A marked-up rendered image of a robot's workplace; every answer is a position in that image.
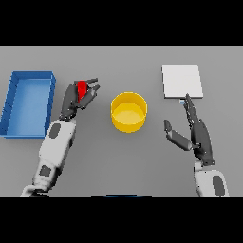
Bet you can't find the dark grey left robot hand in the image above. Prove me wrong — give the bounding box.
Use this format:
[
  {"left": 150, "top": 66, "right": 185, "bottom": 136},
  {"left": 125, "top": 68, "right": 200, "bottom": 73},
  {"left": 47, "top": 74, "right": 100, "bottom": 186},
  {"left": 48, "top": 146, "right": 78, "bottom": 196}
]
[{"left": 58, "top": 77, "right": 102, "bottom": 122}]

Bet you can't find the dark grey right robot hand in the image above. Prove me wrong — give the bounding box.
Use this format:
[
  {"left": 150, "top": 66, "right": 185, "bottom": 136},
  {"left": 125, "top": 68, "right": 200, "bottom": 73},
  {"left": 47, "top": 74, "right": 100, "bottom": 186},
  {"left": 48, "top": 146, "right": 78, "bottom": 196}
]
[{"left": 163, "top": 93, "right": 216, "bottom": 167}]

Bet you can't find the red beaker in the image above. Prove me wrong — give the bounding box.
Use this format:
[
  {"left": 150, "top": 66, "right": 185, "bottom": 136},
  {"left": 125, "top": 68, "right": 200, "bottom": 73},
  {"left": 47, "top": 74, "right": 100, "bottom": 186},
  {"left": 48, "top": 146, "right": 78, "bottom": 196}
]
[{"left": 77, "top": 80, "right": 88, "bottom": 103}]

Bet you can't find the pale square scale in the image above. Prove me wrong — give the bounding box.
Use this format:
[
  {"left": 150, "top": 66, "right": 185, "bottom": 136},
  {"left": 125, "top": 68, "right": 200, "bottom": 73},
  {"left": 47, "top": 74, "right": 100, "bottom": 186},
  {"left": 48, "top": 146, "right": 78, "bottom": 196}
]
[{"left": 161, "top": 65, "right": 204, "bottom": 104}]

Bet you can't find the yellow bowl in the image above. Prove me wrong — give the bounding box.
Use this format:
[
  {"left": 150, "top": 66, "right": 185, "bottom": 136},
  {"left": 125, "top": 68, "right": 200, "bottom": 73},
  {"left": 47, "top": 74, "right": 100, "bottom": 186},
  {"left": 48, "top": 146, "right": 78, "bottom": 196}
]
[{"left": 110, "top": 91, "right": 149, "bottom": 134}]

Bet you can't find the blue tray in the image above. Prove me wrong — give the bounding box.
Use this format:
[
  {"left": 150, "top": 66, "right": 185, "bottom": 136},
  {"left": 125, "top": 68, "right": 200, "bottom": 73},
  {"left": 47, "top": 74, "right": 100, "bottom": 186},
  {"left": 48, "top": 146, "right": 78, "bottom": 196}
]
[{"left": 0, "top": 70, "right": 57, "bottom": 140}]

